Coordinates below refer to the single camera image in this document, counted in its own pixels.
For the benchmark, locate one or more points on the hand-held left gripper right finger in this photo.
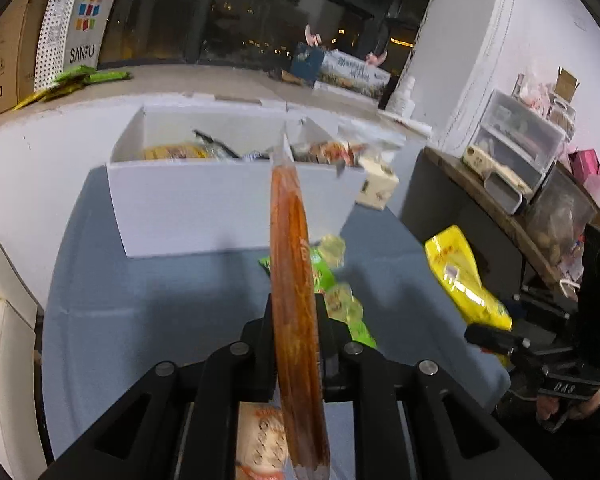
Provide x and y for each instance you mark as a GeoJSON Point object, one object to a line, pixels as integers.
{"type": "Point", "coordinates": [337, 360]}

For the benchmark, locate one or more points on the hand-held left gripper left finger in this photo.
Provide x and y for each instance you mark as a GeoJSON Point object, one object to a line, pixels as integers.
{"type": "Point", "coordinates": [257, 350]}

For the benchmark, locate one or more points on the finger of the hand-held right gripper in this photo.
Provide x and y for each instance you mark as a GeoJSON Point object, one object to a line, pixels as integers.
{"type": "Point", "coordinates": [545, 305]}
{"type": "Point", "coordinates": [495, 339]}

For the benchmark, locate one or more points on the yellow snack packet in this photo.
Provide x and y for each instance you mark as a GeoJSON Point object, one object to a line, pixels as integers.
{"type": "Point", "coordinates": [467, 280]}

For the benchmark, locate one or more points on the orange translucent snack packet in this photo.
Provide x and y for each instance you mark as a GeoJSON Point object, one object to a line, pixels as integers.
{"type": "Point", "coordinates": [295, 280]}

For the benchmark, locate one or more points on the white box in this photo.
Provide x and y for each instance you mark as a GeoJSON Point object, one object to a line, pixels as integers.
{"type": "Point", "coordinates": [195, 205]}

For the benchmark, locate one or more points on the white red-print snack packet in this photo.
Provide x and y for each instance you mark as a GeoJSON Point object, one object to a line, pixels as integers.
{"type": "Point", "coordinates": [330, 152]}

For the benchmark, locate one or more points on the snacks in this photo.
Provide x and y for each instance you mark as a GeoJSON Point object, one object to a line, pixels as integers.
{"type": "Point", "coordinates": [217, 146]}

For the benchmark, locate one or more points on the person's right hand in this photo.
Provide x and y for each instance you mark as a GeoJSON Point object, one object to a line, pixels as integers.
{"type": "Point", "coordinates": [575, 407]}

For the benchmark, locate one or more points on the crumpled yellow-green snack packet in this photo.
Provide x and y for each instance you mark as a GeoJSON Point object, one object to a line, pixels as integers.
{"type": "Point", "coordinates": [352, 317]}

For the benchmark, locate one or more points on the wooden side shelf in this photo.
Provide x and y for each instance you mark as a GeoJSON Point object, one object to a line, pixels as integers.
{"type": "Point", "coordinates": [520, 240]}

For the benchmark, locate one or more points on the bright green snack packet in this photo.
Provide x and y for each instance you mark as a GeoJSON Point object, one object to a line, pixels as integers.
{"type": "Point", "coordinates": [325, 272]}

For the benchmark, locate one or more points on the cream newsprint snack packet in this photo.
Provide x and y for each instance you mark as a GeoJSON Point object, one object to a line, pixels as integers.
{"type": "Point", "coordinates": [260, 440]}

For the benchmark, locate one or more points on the small green snack packet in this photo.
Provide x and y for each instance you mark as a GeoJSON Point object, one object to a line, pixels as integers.
{"type": "Point", "coordinates": [332, 250]}

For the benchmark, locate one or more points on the white grey lidded container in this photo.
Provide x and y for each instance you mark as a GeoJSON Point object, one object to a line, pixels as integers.
{"type": "Point", "coordinates": [505, 197]}

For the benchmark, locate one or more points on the pink box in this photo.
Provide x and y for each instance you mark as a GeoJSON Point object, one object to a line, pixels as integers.
{"type": "Point", "coordinates": [586, 162]}

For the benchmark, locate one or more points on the cream yellow tissue pack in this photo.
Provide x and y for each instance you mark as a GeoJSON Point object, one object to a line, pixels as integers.
{"type": "Point", "coordinates": [485, 160]}

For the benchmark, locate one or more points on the clear plastic drawer unit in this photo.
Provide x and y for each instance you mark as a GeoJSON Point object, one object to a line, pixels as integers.
{"type": "Point", "coordinates": [522, 130]}

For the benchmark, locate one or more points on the small open cardboard box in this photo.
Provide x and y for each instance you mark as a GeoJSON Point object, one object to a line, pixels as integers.
{"type": "Point", "coordinates": [567, 82]}

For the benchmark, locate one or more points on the rolled white paper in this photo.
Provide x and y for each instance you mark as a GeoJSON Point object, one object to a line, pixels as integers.
{"type": "Point", "coordinates": [410, 122]}

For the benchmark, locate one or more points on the white plastic bottle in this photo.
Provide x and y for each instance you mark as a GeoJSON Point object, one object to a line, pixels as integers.
{"type": "Point", "coordinates": [402, 97]}

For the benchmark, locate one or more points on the brown crumpled paper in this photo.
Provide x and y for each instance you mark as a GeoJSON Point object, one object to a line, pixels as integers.
{"type": "Point", "coordinates": [294, 78]}

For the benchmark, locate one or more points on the landscape print box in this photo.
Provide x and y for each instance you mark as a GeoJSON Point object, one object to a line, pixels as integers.
{"type": "Point", "coordinates": [352, 75]}

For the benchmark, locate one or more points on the dark blue box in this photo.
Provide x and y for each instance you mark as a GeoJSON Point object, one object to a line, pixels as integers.
{"type": "Point", "coordinates": [307, 62]}

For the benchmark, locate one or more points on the pile of green packets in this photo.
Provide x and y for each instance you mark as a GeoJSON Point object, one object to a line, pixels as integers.
{"type": "Point", "coordinates": [70, 82]}

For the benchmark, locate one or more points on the dark window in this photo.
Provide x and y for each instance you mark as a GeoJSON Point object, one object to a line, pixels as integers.
{"type": "Point", "coordinates": [240, 15]}

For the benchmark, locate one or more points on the white paper shopping bag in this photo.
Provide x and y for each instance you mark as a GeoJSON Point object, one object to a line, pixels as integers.
{"type": "Point", "coordinates": [75, 25]}

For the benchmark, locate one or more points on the brown cardboard box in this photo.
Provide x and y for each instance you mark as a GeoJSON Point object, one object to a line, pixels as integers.
{"type": "Point", "coordinates": [7, 50]}

